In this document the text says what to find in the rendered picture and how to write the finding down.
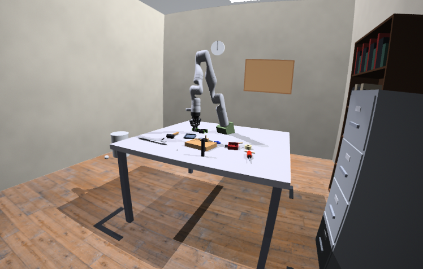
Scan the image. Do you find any brown wooden bench board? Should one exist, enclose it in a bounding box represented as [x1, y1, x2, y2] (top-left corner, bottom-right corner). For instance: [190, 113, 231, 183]
[184, 138, 217, 151]

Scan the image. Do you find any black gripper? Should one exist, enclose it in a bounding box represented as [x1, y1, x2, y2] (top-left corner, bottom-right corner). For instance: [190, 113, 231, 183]
[189, 112, 201, 132]

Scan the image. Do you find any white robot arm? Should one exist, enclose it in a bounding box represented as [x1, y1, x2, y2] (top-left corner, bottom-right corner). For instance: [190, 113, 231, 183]
[186, 50, 229, 127]

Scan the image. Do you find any red open tray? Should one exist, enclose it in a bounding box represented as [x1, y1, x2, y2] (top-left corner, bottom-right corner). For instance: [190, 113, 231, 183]
[227, 142, 239, 150]

